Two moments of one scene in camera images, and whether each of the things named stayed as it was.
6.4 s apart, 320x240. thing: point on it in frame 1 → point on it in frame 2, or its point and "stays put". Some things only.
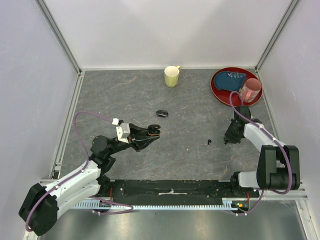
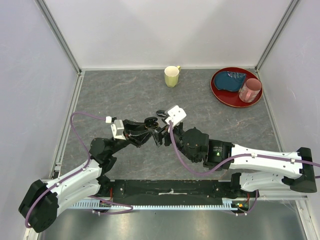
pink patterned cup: (251, 89) stays put
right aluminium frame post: (290, 11) stays put
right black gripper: (232, 139) → (158, 136)
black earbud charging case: (162, 113) stays put
